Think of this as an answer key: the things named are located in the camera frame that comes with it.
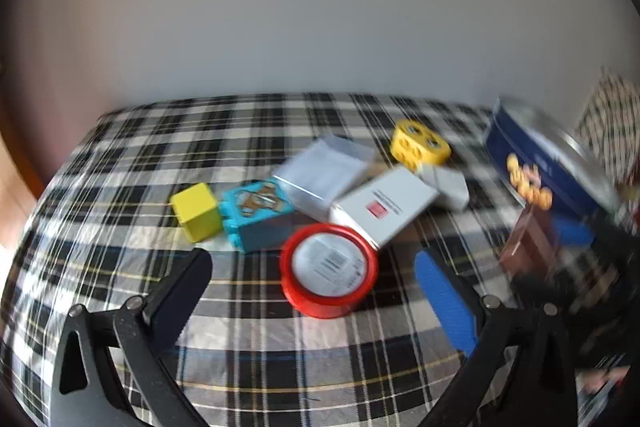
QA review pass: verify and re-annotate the yellow cube block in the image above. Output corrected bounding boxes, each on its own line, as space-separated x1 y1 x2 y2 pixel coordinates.
170 183 223 244

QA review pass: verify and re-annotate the small whitish box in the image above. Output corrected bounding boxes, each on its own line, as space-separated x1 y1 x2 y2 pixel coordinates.
417 163 471 212

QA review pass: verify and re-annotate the teal printed toy block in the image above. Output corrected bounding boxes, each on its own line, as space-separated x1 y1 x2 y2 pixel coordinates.
221 179 296 254

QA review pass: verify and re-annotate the large blue round tin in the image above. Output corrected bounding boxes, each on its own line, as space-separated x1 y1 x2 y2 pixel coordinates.
482 97 623 233

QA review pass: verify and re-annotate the yellow face toy block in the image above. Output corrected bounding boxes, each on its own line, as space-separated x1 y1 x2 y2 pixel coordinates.
390 119 451 172

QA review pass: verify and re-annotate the white box with red label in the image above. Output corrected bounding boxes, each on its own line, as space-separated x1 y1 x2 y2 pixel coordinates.
329 164 440 250

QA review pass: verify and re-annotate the dark brown ribbed box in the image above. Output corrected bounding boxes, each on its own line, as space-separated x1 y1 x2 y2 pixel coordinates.
499 206 558 280

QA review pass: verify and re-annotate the black and white plaid blanket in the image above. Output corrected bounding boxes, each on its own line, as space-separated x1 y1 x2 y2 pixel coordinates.
0 92 640 427

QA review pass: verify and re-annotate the red round tin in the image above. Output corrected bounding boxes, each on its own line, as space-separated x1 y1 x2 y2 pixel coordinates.
279 223 379 319

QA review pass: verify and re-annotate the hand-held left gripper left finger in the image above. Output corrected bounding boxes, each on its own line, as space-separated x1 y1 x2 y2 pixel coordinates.
50 247 214 427

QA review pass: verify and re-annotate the plaid cloth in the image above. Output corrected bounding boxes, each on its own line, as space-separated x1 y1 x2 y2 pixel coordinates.
574 66 640 190

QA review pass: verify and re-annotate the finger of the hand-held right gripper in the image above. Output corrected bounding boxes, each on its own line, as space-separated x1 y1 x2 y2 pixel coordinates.
550 213 601 253

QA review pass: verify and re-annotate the clear plastic box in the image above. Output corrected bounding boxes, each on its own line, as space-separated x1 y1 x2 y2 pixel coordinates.
272 134 377 224

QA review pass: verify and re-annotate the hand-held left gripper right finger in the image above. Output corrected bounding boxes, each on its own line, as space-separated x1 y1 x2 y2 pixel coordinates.
414 249 581 427

